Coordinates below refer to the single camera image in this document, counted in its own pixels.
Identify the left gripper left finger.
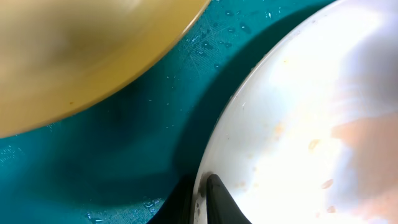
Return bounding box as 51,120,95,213
147,175,195,224

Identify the yellow-green plate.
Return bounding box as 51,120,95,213
1,0,209,138

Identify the white plate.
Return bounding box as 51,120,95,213
192,0,397,223

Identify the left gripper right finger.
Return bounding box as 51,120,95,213
206,174,251,224

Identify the teal plastic tray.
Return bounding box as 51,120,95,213
1,0,327,223

